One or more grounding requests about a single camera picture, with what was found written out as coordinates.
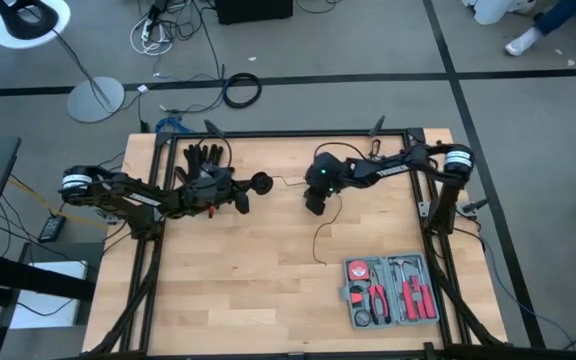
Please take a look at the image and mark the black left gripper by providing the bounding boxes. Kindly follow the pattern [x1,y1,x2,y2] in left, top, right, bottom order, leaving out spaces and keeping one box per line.
[227,171,258,215]

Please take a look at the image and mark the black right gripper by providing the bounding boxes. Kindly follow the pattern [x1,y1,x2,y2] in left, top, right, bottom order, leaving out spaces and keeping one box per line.
[302,167,328,217]

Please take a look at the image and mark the thin black cord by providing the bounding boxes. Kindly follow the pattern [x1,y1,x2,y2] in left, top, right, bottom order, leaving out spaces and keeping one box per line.
[271,174,344,266]

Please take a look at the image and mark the black green work glove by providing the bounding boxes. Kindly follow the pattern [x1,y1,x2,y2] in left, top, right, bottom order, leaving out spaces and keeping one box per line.
[174,143,210,189]
[201,143,225,171]

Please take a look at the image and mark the red tape measure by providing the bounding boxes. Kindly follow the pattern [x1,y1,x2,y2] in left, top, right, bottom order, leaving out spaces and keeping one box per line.
[346,258,370,282]

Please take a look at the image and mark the grey plastic tool case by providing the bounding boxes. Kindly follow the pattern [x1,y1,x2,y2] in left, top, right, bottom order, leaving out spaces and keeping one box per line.
[340,251,441,331]

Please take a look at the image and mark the black box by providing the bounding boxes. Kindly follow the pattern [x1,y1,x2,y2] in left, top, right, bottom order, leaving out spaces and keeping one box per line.
[215,0,294,25]

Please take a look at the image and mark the grey round stand base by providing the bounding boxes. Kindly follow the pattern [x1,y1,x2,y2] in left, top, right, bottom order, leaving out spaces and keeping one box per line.
[66,75,127,124]

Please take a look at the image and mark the white power strip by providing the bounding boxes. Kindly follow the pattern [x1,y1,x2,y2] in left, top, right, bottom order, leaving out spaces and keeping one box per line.
[128,13,175,57]

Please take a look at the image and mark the black power brick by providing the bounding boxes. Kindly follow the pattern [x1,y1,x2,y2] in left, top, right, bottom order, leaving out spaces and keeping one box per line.
[37,213,68,244]

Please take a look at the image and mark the white box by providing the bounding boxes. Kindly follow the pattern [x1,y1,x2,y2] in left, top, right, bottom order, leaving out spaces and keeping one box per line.
[7,259,89,330]

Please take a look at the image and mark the person's white shoe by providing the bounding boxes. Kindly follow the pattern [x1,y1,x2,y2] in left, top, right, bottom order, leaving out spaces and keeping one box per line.
[505,0,576,57]

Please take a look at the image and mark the black curved object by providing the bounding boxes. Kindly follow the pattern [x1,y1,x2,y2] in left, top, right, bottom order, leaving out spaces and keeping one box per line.
[0,0,61,41]

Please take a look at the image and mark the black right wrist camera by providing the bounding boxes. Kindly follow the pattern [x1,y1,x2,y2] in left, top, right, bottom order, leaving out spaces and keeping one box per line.
[310,172,332,197]

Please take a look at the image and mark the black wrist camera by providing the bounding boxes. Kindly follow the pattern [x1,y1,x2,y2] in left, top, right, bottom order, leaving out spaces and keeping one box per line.
[310,172,332,197]
[200,169,232,199]

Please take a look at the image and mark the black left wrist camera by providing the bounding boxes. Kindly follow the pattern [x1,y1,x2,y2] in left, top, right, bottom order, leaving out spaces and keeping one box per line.
[200,169,232,199]

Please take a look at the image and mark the black left camera cable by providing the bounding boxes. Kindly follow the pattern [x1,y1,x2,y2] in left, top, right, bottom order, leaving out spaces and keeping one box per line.
[195,133,234,174]

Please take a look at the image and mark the black camera cable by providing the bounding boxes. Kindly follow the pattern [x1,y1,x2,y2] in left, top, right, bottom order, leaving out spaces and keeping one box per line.
[195,133,234,174]
[312,141,369,162]

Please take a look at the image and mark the black right camera cable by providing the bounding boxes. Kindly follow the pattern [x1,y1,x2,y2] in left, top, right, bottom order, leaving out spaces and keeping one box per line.
[312,141,369,162]

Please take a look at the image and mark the black table frame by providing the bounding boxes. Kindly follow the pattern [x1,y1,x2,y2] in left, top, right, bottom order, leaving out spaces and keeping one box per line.
[85,114,512,360]

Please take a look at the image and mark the black frame lever handle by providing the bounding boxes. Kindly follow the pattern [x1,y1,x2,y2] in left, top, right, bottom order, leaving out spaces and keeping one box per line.
[367,114,387,139]
[203,118,227,139]

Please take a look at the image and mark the black coiled cable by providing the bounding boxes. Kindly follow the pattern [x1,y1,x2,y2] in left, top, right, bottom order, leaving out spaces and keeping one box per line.
[222,72,263,110]

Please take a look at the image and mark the blue cable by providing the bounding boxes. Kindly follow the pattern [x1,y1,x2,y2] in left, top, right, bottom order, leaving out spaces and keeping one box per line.
[155,115,197,135]

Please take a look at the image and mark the red handled pliers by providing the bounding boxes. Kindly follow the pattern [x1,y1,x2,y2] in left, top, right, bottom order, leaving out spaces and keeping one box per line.
[367,267,393,326]

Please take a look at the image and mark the grey frame lever handle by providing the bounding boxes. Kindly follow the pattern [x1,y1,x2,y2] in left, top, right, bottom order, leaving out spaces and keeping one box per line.
[460,197,490,215]

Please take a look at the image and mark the yellow floor cable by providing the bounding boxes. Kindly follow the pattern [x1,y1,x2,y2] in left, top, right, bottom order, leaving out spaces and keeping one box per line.
[7,174,109,231]

